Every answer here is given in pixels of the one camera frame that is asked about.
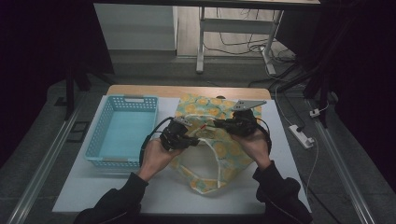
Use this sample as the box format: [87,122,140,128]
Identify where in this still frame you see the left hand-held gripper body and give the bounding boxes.
[160,116,192,152]

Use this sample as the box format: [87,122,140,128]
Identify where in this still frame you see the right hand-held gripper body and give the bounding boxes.
[228,99,269,138]

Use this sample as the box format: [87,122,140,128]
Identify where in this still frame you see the orange print fabric bag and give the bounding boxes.
[169,93,264,196]

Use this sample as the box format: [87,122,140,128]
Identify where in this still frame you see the blue plastic basket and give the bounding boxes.
[84,94,159,171]

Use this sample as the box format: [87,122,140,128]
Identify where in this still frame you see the person's right hand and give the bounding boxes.
[231,128,272,171]

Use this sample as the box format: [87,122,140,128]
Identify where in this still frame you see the person's left hand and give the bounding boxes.
[138,138,185,182]

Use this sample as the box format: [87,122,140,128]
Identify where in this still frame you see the white power strip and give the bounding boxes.
[288,124,316,149]

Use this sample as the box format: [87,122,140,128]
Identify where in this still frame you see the white table mat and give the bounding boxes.
[51,94,312,216]

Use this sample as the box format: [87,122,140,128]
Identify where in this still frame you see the black metal stand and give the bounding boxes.
[63,60,92,121]

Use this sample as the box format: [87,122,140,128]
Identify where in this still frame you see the white cabinet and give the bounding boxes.
[92,3,179,51]

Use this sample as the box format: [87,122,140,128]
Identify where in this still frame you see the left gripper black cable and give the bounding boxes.
[138,116,174,166]

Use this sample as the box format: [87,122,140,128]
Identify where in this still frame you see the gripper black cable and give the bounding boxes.
[255,117,273,154]
[138,116,174,166]

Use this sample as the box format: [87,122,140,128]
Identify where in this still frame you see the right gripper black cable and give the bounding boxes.
[255,117,273,154]

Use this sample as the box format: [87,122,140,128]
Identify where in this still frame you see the black floor cables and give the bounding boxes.
[204,7,297,64]

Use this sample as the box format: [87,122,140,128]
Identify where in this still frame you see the white power strip cable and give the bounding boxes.
[304,138,320,195]

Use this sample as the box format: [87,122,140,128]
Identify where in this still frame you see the white desk frame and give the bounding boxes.
[195,6,286,76]

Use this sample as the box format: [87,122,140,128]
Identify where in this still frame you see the black floor bracket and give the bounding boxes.
[65,120,92,144]

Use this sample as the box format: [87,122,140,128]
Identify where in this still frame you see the aluminium rail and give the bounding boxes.
[6,105,82,224]
[306,99,378,224]

